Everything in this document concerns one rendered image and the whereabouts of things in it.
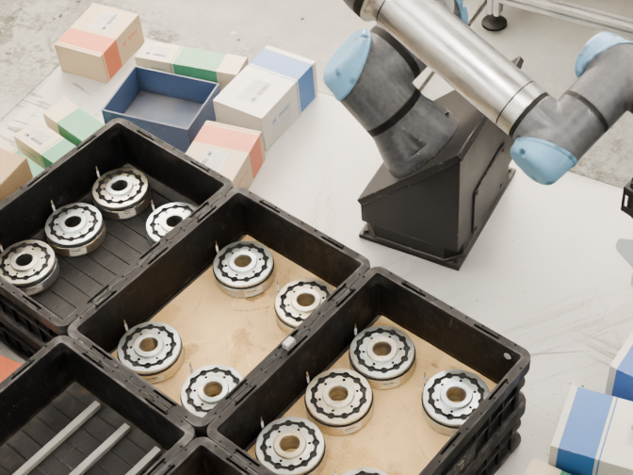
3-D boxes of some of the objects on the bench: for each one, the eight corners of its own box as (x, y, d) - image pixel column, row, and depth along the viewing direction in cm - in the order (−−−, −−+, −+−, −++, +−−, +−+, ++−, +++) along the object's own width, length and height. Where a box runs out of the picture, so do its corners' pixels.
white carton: (271, 77, 256) (267, 44, 249) (318, 94, 251) (315, 60, 244) (218, 133, 245) (212, 100, 238) (266, 152, 240) (261, 118, 233)
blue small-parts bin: (106, 135, 247) (100, 109, 242) (140, 90, 256) (134, 65, 251) (192, 155, 241) (187, 129, 236) (223, 108, 250) (219, 83, 245)
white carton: (545, 477, 185) (550, 445, 178) (565, 416, 192) (570, 384, 186) (675, 516, 179) (685, 485, 172) (690, 452, 186) (700, 420, 180)
